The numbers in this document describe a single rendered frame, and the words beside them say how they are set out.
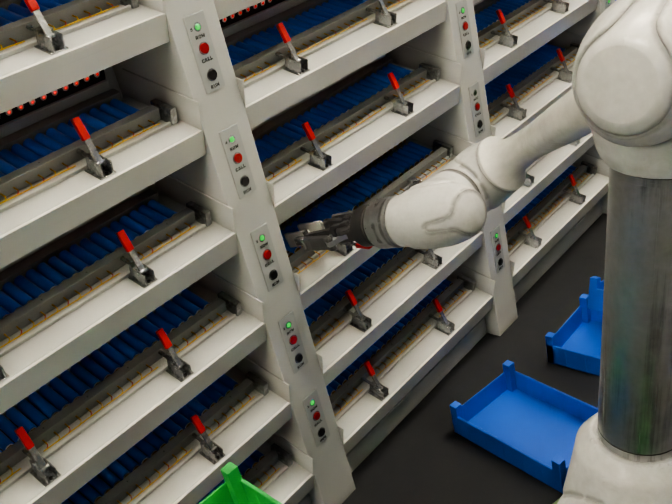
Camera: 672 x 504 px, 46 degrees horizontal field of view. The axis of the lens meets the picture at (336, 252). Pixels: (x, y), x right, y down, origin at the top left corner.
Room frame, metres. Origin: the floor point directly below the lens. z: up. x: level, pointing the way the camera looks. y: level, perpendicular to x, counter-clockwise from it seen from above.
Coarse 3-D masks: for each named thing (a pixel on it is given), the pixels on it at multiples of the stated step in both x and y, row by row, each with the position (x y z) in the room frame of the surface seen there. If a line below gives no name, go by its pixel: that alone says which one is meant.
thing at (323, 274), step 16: (432, 128) 1.78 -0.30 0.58; (432, 144) 1.79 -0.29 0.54; (448, 144) 1.74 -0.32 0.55; (464, 144) 1.72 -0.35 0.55; (432, 176) 1.67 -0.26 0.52; (336, 192) 1.63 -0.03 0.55; (288, 224) 1.53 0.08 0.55; (336, 256) 1.41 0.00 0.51; (352, 256) 1.41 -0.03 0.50; (368, 256) 1.46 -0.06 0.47; (304, 272) 1.37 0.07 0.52; (320, 272) 1.37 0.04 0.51; (336, 272) 1.38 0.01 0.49; (304, 288) 1.33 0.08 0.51; (320, 288) 1.35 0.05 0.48; (304, 304) 1.32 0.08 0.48
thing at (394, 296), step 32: (384, 256) 1.62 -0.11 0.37; (416, 256) 1.64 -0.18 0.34; (448, 256) 1.63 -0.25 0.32; (352, 288) 1.53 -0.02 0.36; (384, 288) 1.54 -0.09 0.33; (416, 288) 1.53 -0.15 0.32; (320, 320) 1.43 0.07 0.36; (352, 320) 1.44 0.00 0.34; (384, 320) 1.44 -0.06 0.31; (320, 352) 1.37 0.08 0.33; (352, 352) 1.37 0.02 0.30
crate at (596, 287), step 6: (594, 276) 1.63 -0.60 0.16; (594, 282) 1.61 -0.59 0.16; (600, 282) 1.65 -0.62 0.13; (594, 288) 1.61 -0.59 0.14; (600, 288) 1.65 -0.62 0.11; (594, 294) 1.61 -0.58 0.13; (600, 294) 1.60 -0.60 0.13; (588, 300) 1.61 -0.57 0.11; (594, 300) 1.60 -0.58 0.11; (600, 300) 1.59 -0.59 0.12; (588, 306) 1.61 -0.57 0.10; (594, 306) 1.60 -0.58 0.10; (600, 306) 1.59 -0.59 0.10
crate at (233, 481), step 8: (232, 464) 0.92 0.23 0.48; (224, 472) 0.91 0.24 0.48; (232, 472) 0.90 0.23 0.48; (224, 480) 0.91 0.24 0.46; (232, 480) 0.90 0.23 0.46; (240, 480) 0.91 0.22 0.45; (224, 488) 0.91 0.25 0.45; (232, 488) 0.90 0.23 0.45; (240, 488) 0.91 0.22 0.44; (248, 488) 0.90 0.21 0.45; (256, 488) 0.88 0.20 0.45; (208, 496) 0.89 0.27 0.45; (216, 496) 0.90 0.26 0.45; (224, 496) 0.91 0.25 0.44; (232, 496) 0.91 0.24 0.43; (240, 496) 0.90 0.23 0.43; (248, 496) 0.90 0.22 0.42; (256, 496) 0.88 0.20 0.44; (264, 496) 0.86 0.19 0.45
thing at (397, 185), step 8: (440, 152) 1.72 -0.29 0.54; (424, 160) 1.69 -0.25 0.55; (432, 160) 1.69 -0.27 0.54; (440, 160) 1.72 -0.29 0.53; (448, 160) 1.71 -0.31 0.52; (416, 168) 1.66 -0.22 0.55; (424, 168) 1.67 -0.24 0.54; (400, 176) 1.63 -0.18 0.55; (408, 176) 1.63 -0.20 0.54; (416, 176) 1.65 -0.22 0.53; (392, 184) 1.61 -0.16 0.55; (400, 184) 1.61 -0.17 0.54; (384, 192) 1.58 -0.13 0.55; (392, 192) 1.59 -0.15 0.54; (368, 200) 1.55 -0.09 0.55; (296, 256) 1.39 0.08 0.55; (304, 256) 1.39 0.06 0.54; (320, 256) 1.40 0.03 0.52; (296, 264) 1.38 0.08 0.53
